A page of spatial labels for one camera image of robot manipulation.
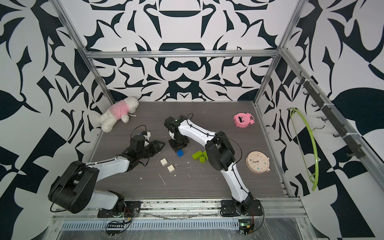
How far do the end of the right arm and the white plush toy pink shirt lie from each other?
418mm

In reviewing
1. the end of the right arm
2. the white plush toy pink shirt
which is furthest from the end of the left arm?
the white plush toy pink shirt

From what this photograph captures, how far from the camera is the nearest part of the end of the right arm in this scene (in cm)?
69
